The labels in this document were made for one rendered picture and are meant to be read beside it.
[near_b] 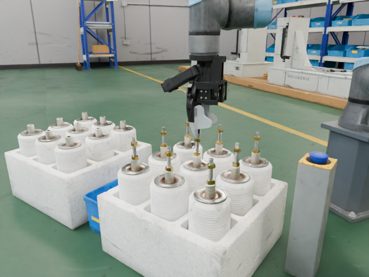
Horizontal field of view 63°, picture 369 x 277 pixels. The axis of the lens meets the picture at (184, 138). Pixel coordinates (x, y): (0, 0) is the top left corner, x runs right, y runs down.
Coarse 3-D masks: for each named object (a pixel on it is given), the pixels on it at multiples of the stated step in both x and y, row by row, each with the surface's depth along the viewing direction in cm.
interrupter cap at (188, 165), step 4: (188, 160) 85; (192, 160) 85; (204, 160) 85; (184, 164) 82; (188, 164) 82; (192, 164) 83; (204, 164) 82; (188, 168) 80; (192, 168) 80; (196, 168) 80; (200, 168) 80; (204, 168) 80
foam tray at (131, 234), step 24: (120, 216) 76; (144, 216) 71; (264, 216) 76; (120, 240) 79; (144, 240) 73; (168, 240) 67; (192, 240) 63; (240, 240) 65; (264, 240) 80; (144, 264) 75; (168, 264) 70; (192, 264) 64; (216, 264) 60; (240, 264) 68
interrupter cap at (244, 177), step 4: (224, 172) 78; (228, 172) 77; (240, 172) 77; (244, 172) 77; (220, 176) 75; (224, 176) 75; (228, 176) 76; (240, 176) 76; (244, 176) 75; (248, 176) 75; (224, 180) 73; (228, 180) 73; (232, 180) 73; (236, 180) 73; (240, 180) 73; (244, 180) 73; (248, 180) 73
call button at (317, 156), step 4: (312, 152) 70; (316, 152) 70; (320, 152) 70; (312, 156) 68; (316, 156) 68; (320, 156) 68; (324, 156) 68; (312, 160) 69; (316, 160) 68; (320, 160) 67; (324, 160) 67
